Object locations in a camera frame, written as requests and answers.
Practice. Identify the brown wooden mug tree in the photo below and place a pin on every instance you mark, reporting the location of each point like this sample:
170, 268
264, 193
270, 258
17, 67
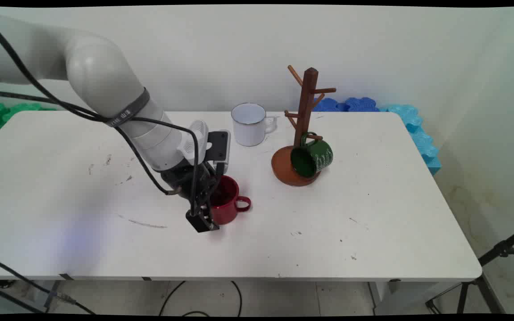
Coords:
309, 98

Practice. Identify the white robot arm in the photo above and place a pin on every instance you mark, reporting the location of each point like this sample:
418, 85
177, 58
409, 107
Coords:
96, 71

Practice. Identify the green enamel mug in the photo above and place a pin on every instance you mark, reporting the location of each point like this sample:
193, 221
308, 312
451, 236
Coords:
321, 156

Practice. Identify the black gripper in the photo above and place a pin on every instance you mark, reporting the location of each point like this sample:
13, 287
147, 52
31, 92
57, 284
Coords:
181, 180

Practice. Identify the cyan foam mat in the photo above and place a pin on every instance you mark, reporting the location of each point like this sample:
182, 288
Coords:
420, 133

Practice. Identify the white enamel mug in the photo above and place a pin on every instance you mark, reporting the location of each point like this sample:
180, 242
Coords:
250, 131

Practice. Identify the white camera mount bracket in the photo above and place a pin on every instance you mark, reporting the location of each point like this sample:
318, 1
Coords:
192, 140

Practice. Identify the black tripod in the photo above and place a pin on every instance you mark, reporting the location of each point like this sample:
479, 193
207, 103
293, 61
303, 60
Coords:
502, 248

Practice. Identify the green foam mat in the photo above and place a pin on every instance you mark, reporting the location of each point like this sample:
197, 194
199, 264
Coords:
2, 113

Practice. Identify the white table leg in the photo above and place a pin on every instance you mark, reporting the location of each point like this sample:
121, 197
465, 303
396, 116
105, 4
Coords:
400, 298

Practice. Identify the red enamel mug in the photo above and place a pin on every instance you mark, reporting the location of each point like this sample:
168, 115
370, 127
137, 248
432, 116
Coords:
228, 211

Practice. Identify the blue foam mat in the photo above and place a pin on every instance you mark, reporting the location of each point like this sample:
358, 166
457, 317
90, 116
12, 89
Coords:
355, 105

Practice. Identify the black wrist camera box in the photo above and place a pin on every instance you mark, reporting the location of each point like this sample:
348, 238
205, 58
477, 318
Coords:
218, 147

